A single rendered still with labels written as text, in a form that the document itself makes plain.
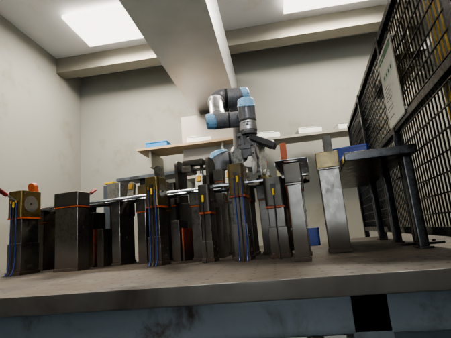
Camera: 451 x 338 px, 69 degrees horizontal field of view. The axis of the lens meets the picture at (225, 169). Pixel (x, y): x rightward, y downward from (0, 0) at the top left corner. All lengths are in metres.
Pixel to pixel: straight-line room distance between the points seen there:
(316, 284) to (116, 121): 4.93
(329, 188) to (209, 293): 0.69
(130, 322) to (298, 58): 4.77
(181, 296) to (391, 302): 0.41
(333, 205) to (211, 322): 0.66
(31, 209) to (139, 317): 1.04
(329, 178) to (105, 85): 4.84
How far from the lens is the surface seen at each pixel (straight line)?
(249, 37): 4.70
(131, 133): 5.24
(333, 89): 5.06
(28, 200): 1.71
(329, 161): 1.25
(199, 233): 1.42
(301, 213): 0.99
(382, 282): 0.71
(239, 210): 1.18
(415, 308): 0.78
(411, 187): 1.22
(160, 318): 0.78
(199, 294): 0.70
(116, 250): 1.60
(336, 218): 1.23
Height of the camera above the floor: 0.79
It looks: 11 degrees up
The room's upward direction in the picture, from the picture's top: 5 degrees counter-clockwise
